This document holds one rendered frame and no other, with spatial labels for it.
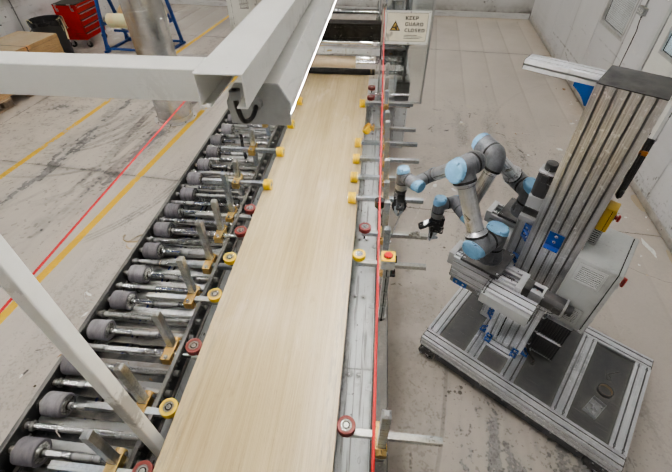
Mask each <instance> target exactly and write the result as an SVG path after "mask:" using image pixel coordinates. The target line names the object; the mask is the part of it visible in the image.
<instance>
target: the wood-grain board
mask: <svg viewBox="0 0 672 472"><path fill-rule="evenodd" d="M368 84H369V79H342V78H312V77H307V78H306V81H305V84H304V86H303V89H302V91H301V94H300V96H299V97H303V105H297V104H296V107H295V109H294V112H293V114H292V117H291V120H294V121H295V127H294V129H288V127H287V130H286V132H285V135H284V137H283V140H282V142H281V145H280V147H284V149H285V154H284V157H277V155H276V158H275V160H274V163H273V165H272V168H271V170H270V173H269V176H268V178H267V179H272V181H273V188H272V190H264V189H263V191H262V193H261V196H260V199H259V201H258V204H257V206H256V209H255V211H254V214H253V216H252V219H251V222H250V224H249V227H248V229H247V232H246V234H245V237H244V240H243V242H242V245H241V247H240V250H239V252H238V255H237V257H236V260H235V263H234V265H233V268H232V270H231V273H230V275H229V278H228V280H227V283H226V286H225V288H224V291H223V293H222V296H221V298H220V301H219V303H218V306H217V309H216V311H215V314H214V316H213V319H212V321H211V324H210V326H209V329H208V332H207V334H206V337H205V339H204V342H203V344H202V347H201V349H200V352H199V355H198V357H197V360H196V362H195V365H194V367H193V370H192V372H191V375H190V378H189V380H188V383H187V385H186V388H185V390H184V393H183V395H182V398H181V401H180V403H179V406H178V408H177V411H176V413H175V416H174V418H173V421H172V424H171V426H170V429H169V431H168V434H167V436H166V439H165V441H164V444H163V447H162V449H161V452H160V454H159V457H158V459H157V462H156V465H155V467H154V470H153V472H333V464H334V453H335V442H336V431H337V420H338V410H339V399H340V388H341V377H342V366H343V355H344V344H345V334H346V323H347V312H348V301H349V290H350V279H351V269H352V258H353V247H354V236H355V225H356V214H357V203H358V201H356V203H355V204H354V203H348V198H347V197H348V192H356V196H357V194H358V193H359V182H360V180H358V182H357V183H356V182H350V174H351V172H358V175H359V174H360V171H361V161H360V163H359V164H353V163H352V161H353V160H352V158H353V154H360V156H362V149H363V145H362V144H361V148H359V147H354V145H355V143H354V142H355V138H362V140H363V138H364V133H363V132H362V129H363V126H365V117H366V106H367V105H365V108H360V107H359V102H360V99H365V102H366V101H367V95H368ZM362 140H361V141H362Z"/></svg>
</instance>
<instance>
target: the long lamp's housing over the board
mask: <svg viewBox="0 0 672 472"><path fill-rule="evenodd" d="M335 1H336V0H312V1H311V2H310V4H309V6H308V7H307V9H306V11H305V13H304V14H303V16H302V18H301V19H300V21H299V23H298V24H297V26H296V28H295V30H294V32H293V33H292V35H291V36H290V38H289V40H288V42H287V43H286V45H285V47H284V48H283V50H282V52H281V54H280V55H279V57H278V59H277V60H276V62H275V64H274V66H273V67H272V69H271V71H270V72H269V74H268V76H267V77H266V79H265V81H264V83H263V84H262V86H261V88H260V89H259V91H258V93H257V95H256V96H255V98H257V97H258V98H260V99H262V102H263V106H262V108H261V109H260V110H258V111H257V114H256V116H255V118H254V120H253V121H252V122H250V123H247V124H270V125H291V124H292V120H291V111H292V109H293V106H294V104H295V101H296V99H297V96H298V94H299V91H300V89H301V86H302V84H303V81H304V79H305V76H306V74H307V71H308V69H309V66H310V64H311V61H312V59H313V56H314V54H315V51H316V49H317V46H318V44H319V41H320V39H321V36H322V34H323V31H324V29H325V26H326V24H327V21H328V19H329V16H330V14H331V11H332V9H333V6H334V4H335ZM232 88H239V89H240V92H241V99H240V100H238V101H239V103H240V102H241V100H242V99H243V97H244V92H243V86H242V80H241V76H239V77H238V78H237V80H236V81H235V82H234V84H233V86H232ZM255 98H254V99H255ZM227 106H228V110H229V111H230V115H231V120H232V123H242V122H241V121H240V119H239V117H238V115H237V112H236V110H235V106H234V103H233V101H232V100H230V97H229V96H228V99H227ZM241 111H242V114H243V116H244V118H245V119H247V118H249V117H250V116H251V114H252V111H253V109H252V106H251V105H250V107H249V108H248V109H241Z"/></svg>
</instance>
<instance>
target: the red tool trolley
mask: <svg viewBox="0 0 672 472"><path fill-rule="evenodd" d="M51 5H52V7H53V10H54V12H55V14H56V15H61V16H62V17H63V18H62V19H64V21H65V23H66V25H67V27H68V28H66V30H67V33H68V36H69V40H70V41H71V45H72V46H73V47H77V45H78V44H77V42H76V41H74V40H86V41H87V45H88V46H89V47H93V43H92V42H91V41H90V38H92V37H94V36H95V35H97V34H99V33H101V28H100V24H99V20H98V15H97V11H96V7H95V2H94V0H60V1H58V2H55V3H53V4H51ZM64 25H65V24H64ZM66 25H65V26H66ZM101 36H102V33H101Z"/></svg>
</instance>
